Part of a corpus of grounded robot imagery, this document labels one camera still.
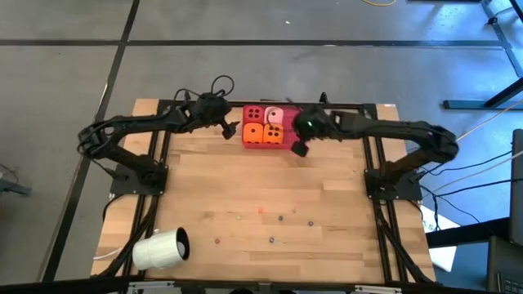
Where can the black monitor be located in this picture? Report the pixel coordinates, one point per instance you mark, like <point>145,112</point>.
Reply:
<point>517,183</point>

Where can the black keyboard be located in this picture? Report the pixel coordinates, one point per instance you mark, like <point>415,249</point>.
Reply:
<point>510,283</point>

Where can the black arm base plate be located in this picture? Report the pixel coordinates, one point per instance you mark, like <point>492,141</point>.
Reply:
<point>410,192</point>
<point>122,188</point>

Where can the translucent red plastic bin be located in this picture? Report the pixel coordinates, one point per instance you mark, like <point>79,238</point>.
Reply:
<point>288,136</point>

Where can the white cylindrical tube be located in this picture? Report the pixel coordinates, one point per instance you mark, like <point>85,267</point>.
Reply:
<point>157,249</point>

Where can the grey metal floor foot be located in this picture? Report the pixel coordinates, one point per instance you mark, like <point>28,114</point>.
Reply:
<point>12,188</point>

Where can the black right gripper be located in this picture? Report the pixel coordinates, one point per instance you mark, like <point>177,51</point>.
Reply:
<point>312,124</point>

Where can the large orange foam die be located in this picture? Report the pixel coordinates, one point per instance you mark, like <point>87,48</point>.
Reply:
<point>253,136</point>
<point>273,139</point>

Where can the black aluminium table frame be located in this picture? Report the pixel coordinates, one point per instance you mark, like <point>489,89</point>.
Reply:
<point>253,103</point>

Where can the white paper sheet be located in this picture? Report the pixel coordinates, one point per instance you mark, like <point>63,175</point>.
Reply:
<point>445,257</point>

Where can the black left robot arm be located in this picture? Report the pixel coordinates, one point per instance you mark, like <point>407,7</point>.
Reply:
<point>122,121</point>

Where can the large pink foam die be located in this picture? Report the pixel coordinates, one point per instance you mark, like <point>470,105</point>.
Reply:
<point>274,116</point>

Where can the large red foam die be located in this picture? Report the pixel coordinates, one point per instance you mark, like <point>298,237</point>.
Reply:
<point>253,115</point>

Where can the dark desk with keyboard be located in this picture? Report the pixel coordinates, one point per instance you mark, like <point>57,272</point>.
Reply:
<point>502,257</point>

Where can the silver frame bracket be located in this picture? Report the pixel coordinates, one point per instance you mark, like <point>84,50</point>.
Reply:
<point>378,289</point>
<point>145,286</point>

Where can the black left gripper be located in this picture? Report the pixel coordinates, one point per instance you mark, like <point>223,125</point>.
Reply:
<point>209,109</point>

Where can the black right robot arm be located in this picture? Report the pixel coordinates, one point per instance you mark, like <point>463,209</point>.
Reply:
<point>388,126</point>

